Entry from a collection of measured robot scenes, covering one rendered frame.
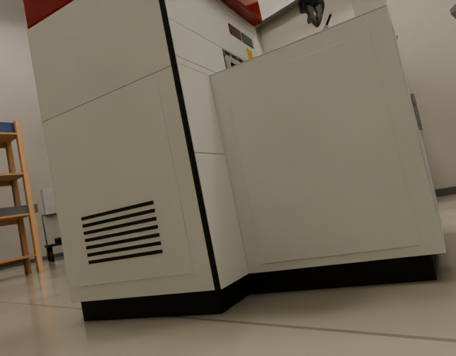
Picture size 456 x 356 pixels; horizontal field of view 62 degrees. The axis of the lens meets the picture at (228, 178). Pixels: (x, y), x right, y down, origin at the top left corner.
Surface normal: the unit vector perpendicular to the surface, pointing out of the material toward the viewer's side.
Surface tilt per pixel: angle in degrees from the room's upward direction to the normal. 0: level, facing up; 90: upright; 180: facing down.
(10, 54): 90
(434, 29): 90
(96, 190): 90
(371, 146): 90
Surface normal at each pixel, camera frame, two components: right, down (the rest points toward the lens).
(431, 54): -0.68, 0.08
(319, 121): -0.47, 0.03
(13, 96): 0.70, -0.20
